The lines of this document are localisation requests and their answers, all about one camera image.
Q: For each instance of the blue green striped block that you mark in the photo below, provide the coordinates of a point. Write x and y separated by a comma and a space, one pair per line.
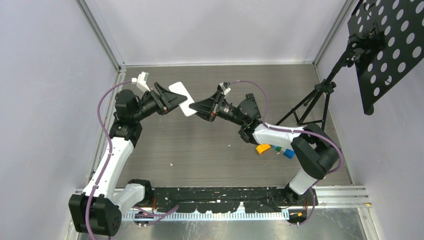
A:
284, 151

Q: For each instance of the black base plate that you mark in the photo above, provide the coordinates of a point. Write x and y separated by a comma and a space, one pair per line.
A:
228, 200

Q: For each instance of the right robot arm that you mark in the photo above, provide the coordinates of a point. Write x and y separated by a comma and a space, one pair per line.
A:
314, 150

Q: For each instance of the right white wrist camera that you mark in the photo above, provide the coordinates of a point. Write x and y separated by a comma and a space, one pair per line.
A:
224, 88

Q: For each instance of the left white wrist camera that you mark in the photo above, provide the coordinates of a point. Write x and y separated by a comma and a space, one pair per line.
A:
141, 82

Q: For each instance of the black remote control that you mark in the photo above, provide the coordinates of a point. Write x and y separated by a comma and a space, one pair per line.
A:
251, 97

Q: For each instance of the black tripod stand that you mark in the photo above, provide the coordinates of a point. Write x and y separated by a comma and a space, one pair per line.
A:
318, 96

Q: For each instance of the aluminium frame rail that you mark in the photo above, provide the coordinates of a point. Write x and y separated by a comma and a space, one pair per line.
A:
330, 197

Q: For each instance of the black perforated panel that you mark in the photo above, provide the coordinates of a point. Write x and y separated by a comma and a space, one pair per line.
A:
387, 38

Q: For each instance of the orange block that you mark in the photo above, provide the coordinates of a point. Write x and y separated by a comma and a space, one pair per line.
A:
262, 148

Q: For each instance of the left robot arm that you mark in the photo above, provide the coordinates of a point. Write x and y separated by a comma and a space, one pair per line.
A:
112, 155

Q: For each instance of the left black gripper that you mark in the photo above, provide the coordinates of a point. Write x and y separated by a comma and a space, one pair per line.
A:
166, 100

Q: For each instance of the white remote control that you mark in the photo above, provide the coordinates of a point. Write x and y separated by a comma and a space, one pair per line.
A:
184, 98

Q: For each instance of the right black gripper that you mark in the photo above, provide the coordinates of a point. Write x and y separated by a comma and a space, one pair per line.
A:
208, 109

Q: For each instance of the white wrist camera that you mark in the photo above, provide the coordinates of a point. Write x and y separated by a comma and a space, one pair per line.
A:
224, 88
141, 82

